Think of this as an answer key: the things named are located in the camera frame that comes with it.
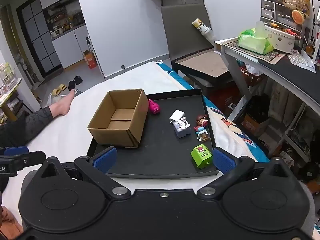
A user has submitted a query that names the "white storage box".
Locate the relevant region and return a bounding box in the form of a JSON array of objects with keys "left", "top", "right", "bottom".
[{"left": 264, "top": 25, "right": 297, "bottom": 54}]

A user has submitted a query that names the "red basket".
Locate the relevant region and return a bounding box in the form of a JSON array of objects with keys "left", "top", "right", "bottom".
[{"left": 239, "top": 65, "right": 265, "bottom": 87}]

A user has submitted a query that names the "grey desk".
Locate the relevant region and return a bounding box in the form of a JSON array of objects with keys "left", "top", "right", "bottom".
[{"left": 220, "top": 37, "right": 320, "bottom": 120}]

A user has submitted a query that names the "cartoon printed blanket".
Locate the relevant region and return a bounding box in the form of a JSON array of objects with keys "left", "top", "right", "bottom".
[{"left": 156, "top": 60, "right": 270, "bottom": 165}]

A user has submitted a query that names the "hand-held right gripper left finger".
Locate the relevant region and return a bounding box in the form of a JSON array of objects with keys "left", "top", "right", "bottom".
[{"left": 37, "top": 147, "right": 132, "bottom": 198}]

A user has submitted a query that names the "patterned desk mat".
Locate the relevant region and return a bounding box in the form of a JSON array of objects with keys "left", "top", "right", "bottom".
[{"left": 221, "top": 39, "right": 287, "bottom": 64}]

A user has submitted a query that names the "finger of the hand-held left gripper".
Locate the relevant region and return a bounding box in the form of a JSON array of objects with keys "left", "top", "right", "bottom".
[
  {"left": 0, "top": 151, "right": 47, "bottom": 166},
  {"left": 0, "top": 146, "right": 30, "bottom": 156}
]

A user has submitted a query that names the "white bed sheet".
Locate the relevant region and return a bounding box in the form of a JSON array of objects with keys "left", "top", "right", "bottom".
[{"left": 0, "top": 61, "right": 225, "bottom": 230}]

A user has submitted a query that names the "white charger plug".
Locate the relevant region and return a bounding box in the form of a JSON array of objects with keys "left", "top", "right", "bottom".
[{"left": 169, "top": 109, "right": 186, "bottom": 124}]

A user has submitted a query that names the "grey chair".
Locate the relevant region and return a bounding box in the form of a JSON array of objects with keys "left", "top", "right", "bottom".
[{"left": 161, "top": 4, "right": 235, "bottom": 85}]

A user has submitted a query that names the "pink toy figure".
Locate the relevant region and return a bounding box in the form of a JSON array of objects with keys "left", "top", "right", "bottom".
[{"left": 149, "top": 99, "right": 161, "bottom": 115}]

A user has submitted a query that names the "black desk mat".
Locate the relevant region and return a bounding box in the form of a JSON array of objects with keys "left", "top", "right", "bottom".
[{"left": 257, "top": 52, "right": 320, "bottom": 108}]

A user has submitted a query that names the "yellow white spray can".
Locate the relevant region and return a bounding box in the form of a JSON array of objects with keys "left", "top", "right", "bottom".
[{"left": 192, "top": 18, "right": 212, "bottom": 35}]

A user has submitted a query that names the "blue figurine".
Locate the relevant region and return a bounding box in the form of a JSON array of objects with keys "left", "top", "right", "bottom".
[{"left": 194, "top": 126, "right": 209, "bottom": 142}]

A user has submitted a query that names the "green cube toy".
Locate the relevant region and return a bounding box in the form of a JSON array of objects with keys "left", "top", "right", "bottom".
[{"left": 191, "top": 144, "right": 213, "bottom": 170}]

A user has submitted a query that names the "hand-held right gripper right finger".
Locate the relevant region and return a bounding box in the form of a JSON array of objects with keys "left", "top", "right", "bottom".
[{"left": 197, "top": 147, "right": 290, "bottom": 197}]

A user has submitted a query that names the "purple cube toy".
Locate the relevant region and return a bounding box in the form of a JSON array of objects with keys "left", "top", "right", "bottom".
[{"left": 173, "top": 119, "right": 192, "bottom": 139}]

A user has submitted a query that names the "white kitchen cabinet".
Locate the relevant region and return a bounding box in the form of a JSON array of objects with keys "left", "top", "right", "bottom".
[{"left": 37, "top": 0, "right": 88, "bottom": 69}]

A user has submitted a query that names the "white plastic bag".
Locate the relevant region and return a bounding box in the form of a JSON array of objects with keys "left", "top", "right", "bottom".
[{"left": 45, "top": 92, "right": 73, "bottom": 108}]

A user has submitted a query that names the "person's leg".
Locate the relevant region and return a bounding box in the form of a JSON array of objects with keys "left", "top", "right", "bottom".
[{"left": 0, "top": 90, "right": 77, "bottom": 153}]

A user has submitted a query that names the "wooden cutout basket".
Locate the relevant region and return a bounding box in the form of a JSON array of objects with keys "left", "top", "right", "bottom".
[{"left": 281, "top": 0, "right": 310, "bottom": 13}]

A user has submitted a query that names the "grey drawer organizer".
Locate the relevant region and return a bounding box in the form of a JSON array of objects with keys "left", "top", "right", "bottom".
[{"left": 260, "top": 0, "right": 307, "bottom": 34}]

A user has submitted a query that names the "green tissue pack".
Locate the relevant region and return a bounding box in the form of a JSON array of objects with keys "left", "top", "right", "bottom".
[{"left": 237, "top": 21, "right": 274, "bottom": 55}]

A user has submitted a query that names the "brown-haired red figurine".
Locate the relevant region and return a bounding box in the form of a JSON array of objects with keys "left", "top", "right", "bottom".
[{"left": 195, "top": 114, "right": 209, "bottom": 128}]

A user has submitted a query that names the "black glass door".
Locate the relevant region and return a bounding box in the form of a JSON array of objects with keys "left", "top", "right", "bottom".
[{"left": 16, "top": 0, "right": 63, "bottom": 80}]

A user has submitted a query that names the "orange round toy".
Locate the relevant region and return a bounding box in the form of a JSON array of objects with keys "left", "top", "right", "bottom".
[{"left": 291, "top": 9, "right": 306, "bottom": 25}]

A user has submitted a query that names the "orange box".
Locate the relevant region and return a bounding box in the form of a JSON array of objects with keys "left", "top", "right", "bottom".
[{"left": 83, "top": 50, "right": 97, "bottom": 70}]

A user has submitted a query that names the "yellow round table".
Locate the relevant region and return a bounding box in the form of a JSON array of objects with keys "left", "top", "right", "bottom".
[{"left": 0, "top": 77, "right": 23, "bottom": 120}]

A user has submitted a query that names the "brown cardboard box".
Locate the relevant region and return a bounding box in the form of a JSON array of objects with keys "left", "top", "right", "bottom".
[{"left": 87, "top": 88, "right": 150, "bottom": 148}]

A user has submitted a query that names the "black tray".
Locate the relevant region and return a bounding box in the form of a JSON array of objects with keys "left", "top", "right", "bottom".
[{"left": 86, "top": 88, "right": 219, "bottom": 179}]

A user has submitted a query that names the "cardboard box with print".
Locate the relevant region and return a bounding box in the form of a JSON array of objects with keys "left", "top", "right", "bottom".
[{"left": 242, "top": 114, "right": 269, "bottom": 137}]

